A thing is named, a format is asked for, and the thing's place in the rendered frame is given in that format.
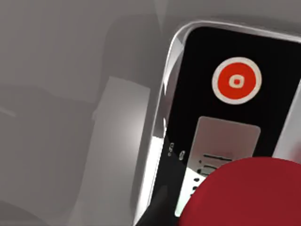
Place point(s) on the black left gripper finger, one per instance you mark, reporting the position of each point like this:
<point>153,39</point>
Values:
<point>162,212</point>

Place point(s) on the dark red round object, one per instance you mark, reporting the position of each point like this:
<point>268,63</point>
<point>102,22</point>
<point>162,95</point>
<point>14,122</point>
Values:
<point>247,195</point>

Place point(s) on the black device with red circle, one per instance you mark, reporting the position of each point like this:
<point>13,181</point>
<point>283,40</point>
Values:
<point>200,70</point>

